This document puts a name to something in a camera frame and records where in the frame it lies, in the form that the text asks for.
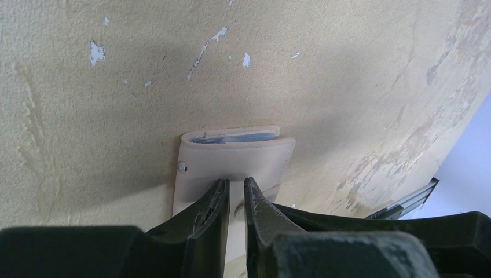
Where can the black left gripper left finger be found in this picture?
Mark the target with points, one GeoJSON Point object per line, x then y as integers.
{"type": "Point", "coordinates": [190, 244]}

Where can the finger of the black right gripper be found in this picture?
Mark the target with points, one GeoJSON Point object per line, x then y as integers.
{"type": "Point", "coordinates": [459, 245]}

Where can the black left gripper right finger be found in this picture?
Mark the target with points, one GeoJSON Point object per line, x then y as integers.
{"type": "Point", "coordinates": [277, 247]}

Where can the beige card holder wallet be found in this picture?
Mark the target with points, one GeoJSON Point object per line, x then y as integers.
{"type": "Point", "coordinates": [259, 152]}

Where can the aluminium extrusion frame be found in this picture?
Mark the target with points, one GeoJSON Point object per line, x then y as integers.
{"type": "Point", "coordinates": [406, 207]}

